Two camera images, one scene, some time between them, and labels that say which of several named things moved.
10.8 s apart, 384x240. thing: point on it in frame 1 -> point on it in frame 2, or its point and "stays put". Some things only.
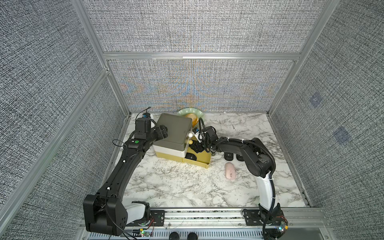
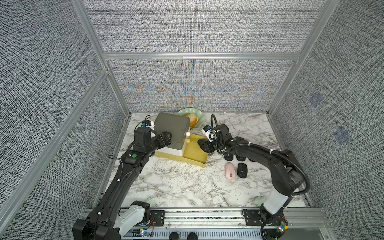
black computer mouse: x=228 y=156 stays put
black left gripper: x=161 y=132 -> x=167 y=140
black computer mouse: x=239 y=157 stays put
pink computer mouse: x=230 y=171 stays put
